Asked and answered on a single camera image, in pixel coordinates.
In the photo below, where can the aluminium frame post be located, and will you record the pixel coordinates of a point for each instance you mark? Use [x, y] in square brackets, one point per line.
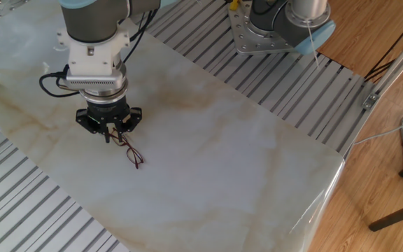
[397, 61]

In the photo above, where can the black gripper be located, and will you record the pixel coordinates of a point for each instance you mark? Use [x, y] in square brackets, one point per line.
[107, 112]

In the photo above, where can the white printed wrist mount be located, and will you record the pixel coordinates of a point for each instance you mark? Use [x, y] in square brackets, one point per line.
[93, 59]

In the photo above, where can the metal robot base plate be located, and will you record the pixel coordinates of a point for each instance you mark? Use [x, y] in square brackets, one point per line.
[238, 31]

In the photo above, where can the red framed glasses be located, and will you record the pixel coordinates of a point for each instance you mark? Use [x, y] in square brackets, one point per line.
[134, 155]

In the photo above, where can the small yellow plastic piece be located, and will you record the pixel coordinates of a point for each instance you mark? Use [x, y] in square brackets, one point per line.
[234, 4]

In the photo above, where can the glossy marble pattern mat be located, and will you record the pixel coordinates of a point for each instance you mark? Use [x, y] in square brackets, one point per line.
[187, 175]

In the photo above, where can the metal corner bracket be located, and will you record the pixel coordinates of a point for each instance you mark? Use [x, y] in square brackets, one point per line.
[370, 101]

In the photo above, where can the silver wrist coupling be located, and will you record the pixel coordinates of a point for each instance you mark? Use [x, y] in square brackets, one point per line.
[103, 96]

